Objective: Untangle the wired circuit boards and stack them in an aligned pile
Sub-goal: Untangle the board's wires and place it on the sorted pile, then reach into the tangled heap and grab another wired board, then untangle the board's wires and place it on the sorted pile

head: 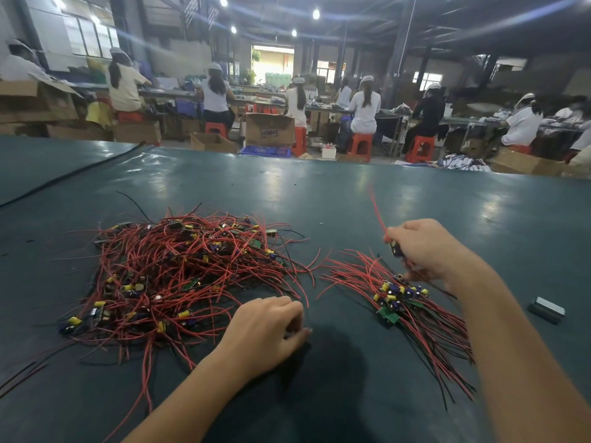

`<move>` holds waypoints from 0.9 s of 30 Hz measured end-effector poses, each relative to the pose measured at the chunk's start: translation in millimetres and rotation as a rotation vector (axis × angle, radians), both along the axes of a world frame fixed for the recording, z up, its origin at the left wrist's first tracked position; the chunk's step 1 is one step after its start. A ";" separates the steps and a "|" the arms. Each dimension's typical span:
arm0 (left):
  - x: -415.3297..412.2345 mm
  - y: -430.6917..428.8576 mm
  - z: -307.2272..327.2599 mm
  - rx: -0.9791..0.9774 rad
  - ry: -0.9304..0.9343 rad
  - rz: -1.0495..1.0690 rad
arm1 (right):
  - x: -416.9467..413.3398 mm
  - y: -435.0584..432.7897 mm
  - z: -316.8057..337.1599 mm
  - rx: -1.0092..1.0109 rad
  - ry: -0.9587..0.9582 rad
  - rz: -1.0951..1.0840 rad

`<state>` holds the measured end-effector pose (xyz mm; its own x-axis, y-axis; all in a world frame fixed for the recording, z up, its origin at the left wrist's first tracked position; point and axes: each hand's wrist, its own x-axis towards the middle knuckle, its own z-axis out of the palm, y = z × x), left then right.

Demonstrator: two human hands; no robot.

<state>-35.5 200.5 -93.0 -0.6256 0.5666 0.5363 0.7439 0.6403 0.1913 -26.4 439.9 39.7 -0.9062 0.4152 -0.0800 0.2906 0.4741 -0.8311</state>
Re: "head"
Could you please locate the person's left hand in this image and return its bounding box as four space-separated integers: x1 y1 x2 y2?
217 295 313 377

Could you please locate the blue plastic crate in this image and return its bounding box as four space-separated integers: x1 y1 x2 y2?
239 145 293 159

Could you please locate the person's left forearm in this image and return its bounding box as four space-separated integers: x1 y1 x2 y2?
123 355 251 443

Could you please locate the grid window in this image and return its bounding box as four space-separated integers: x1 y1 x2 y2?
63 12 121 59

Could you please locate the red wire with yellow connector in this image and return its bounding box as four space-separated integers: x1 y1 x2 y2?
369 187 404 259

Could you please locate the large open cardboard box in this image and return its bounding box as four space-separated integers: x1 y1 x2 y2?
0 80 79 124

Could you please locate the pile of red-wired boards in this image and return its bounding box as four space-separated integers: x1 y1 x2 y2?
0 209 320 439

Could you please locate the dark green table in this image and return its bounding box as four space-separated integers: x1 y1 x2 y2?
0 135 591 443

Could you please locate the yellow sack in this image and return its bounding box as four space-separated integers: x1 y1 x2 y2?
86 101 116 127

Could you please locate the sorted bundle of wired boards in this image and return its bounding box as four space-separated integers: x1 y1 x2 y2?
318 249 476 407

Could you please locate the heap of black white items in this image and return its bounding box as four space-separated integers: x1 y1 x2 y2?
440 154 493 172

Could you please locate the small black grey block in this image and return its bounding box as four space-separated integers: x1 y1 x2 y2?
528 296 566 325

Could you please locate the person's right hand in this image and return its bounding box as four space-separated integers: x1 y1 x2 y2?
385 217 486 292

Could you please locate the person's right forearm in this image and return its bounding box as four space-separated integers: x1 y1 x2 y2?
448 258 591 443

